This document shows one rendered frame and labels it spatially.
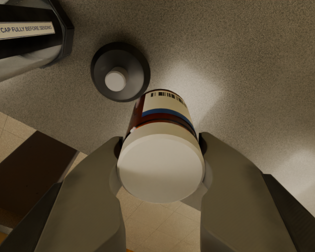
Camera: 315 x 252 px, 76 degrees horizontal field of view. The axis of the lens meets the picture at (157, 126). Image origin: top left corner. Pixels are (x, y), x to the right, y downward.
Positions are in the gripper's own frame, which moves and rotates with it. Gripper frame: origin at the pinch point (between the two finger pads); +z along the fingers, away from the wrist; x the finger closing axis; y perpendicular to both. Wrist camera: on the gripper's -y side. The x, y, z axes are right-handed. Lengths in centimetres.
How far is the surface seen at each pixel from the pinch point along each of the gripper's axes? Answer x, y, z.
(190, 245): 20, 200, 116
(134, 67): -3.7, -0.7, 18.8
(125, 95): -5.5, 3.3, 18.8
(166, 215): -3, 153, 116
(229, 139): 12.5, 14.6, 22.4
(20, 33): -12.8, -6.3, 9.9
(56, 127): -19.9, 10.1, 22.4
